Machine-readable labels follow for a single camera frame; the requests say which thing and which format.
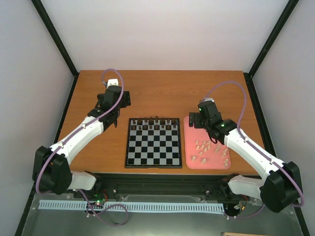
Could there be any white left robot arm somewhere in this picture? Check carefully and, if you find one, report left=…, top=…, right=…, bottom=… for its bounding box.
left=32, top=85, right=131, bottom=198

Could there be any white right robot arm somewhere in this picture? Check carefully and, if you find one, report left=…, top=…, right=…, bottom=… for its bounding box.
left=189, top=99, right=305, bottom=213

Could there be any dark chess piece row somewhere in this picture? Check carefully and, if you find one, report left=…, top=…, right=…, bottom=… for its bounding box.
left=129, top=117, right=180, bottom=131

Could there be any pink tray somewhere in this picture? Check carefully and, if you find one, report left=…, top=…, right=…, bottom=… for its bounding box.
left=183, top=117, right=231, bottom=170

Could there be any black white chessboard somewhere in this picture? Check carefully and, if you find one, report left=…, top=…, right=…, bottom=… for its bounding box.
left=125, top=127, right=183, bottom=169

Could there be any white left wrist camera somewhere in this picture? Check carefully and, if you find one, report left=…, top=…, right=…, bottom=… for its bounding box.
left=105, top=79, right=119, bottom=88

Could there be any right black frame post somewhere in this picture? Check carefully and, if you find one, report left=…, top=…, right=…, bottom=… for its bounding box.
left=248, top=0, right=300, bottom=77

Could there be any black frame post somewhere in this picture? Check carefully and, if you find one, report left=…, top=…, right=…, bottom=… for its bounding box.
left=31, top=0, right=79, bottom=77
left=248, top=0, right=300, bottom=77

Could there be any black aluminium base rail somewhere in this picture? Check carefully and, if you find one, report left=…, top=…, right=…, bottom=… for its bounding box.
left=84, top=174, right=245, bottom=202

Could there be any light blue cable duct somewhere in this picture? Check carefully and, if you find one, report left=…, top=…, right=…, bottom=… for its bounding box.
left=38, top=200, right=224, bottom=214

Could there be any left black frame post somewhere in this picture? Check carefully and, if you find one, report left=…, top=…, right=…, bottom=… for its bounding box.
left=31, top=0, right=79, bottom=77

